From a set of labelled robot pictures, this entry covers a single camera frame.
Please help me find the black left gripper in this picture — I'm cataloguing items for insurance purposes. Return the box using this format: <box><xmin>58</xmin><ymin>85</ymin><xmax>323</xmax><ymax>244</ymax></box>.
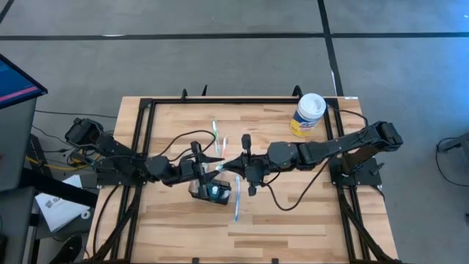
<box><xmin>171</xmin><ymin>141</ymin><xmax>226</xmax><ymax>199</ymax></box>

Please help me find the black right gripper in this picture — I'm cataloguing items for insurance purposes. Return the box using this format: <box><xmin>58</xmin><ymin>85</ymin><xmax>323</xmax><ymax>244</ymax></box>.
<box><xmin>219</xmin><ymin>133</ymin><xmax>300</xmax><ymax>198</ymax></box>

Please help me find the blue handle toothbrush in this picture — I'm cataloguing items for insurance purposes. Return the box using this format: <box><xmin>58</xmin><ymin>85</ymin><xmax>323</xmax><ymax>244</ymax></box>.
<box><xmin>188</xmin><ymin>179</ymin><xmax>202</xmax><ymax>199</ymax></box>
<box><xmin>233</xmin><ymin>176</ymin><xmax>243</xmax><ymax>224</ymax></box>

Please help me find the yellow blue wipes canister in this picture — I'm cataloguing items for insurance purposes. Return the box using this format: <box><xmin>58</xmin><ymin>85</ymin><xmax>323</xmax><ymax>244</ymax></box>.
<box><xmin>289</xmin><ymin>92</ymin><xmax>328</xmax><ymax>138</ymax></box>

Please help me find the black stand bar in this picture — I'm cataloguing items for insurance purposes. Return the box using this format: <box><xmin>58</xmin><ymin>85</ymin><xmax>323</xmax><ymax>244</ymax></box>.
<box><xmin>18</xmin><ymin>166</ymin><xmax>99</xmax><ymax>208</ymax></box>

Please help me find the white printed paper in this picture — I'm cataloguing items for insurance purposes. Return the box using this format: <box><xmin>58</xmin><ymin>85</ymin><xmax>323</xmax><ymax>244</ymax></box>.
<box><xmin>34</xmin><ymin>174</ymin><xmax>92</xmax><ymax>233</ymax></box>

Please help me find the person's shoe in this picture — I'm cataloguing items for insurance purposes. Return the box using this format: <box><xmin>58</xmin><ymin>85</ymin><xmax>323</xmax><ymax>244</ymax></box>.
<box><xmin>49</xmin><ymin>234</ymin><xmax>84</xmax><ymax>264</ymax></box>

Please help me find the grey cabinet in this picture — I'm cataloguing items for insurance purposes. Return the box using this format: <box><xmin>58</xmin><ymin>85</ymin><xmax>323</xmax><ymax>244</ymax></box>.
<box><xmin>0</xmin><ymin>98</ymin><xmax>37</xmax><ymax>192</ymax></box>

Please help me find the blue screen monitor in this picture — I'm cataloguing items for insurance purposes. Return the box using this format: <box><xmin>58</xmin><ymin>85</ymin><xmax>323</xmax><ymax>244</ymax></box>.
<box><xmin>0</xmin><ymin>54</ymin><xmax>48</xmax><ymax>110</ymax></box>

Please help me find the black wire caddy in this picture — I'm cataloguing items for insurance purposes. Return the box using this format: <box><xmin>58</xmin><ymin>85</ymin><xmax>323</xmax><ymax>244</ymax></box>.
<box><xmin>188</xmin><ymin>178</ymin><xmax>233</xmax><ymax>206</ymax></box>

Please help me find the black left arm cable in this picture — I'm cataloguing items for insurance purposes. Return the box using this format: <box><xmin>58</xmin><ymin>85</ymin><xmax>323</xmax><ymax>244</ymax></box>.
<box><xmin>155</xmin><ymin>129</ymin><xmax>217</xmax><ymax>162</ymax></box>

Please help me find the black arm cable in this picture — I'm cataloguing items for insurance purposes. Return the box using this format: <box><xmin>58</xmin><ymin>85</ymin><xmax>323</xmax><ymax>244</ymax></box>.
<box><xmin>155</xmin><ymin>129</ymin><xmax>217</xmax><ymax>162</ymax></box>
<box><xmin>265</xmin><ymin>103</ymin><xmax>369</xmax><ymax>213</ymax></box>

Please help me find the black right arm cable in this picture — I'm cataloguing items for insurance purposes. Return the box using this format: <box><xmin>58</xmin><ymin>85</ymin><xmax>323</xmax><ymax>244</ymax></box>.
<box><xmin>265</xmin><ymin>103</ymin><xmax>369</xmax><ymax>213</ymax></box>

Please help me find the thin black floor cable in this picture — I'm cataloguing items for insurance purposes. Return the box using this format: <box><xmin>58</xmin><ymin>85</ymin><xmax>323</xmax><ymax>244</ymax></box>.
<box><xmin>435</xmin><ymin>137</ymin><xmax>469</xmax><ymax>188</ymax></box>
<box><xmin>34</xmin><ymin>109</ymin><xmax>118</xmax><ymax>120</ymax></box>

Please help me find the yellow floor cable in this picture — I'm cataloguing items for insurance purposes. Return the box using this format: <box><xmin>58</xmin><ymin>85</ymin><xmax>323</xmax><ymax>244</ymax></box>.
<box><xmin>24</xmin><ymin>155</ymin><xmax>97</xmax><ymax>172</ymax></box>

